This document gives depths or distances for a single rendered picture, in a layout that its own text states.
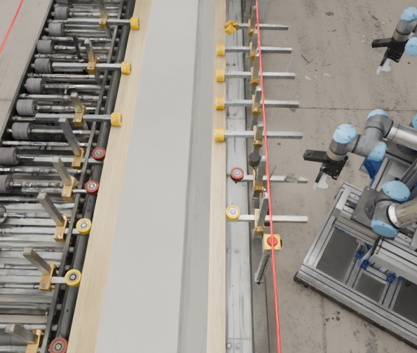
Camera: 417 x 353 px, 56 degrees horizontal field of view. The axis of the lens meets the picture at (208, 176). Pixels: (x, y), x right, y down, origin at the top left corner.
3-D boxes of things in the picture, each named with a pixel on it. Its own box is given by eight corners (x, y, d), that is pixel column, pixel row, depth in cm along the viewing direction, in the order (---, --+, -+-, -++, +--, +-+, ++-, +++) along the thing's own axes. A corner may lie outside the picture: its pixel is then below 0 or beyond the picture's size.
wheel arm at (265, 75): (294, 75, 266) (294, 71, 263) (294, 79, 264) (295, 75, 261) (219, 74, 266) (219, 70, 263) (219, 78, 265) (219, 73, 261)
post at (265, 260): (262, 274, 217) (275, 242, 179) (263, 283, 214) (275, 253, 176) (254, 274, 217) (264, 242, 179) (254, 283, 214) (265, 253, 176)
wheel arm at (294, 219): (305, 218, 224) (307, 215, 220) (305, 224, 222) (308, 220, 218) (228, 217, 224) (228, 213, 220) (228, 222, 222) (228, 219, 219)
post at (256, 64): (253, 104, 285) (261, 51, 244) (253, 108, 283) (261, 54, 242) (248, 104, 285) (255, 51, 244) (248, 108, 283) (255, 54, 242)
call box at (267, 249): (277, 241, 180) (279, 234, 173) (277, 255, 176) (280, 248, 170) (261, 240, 180) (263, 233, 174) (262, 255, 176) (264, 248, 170)
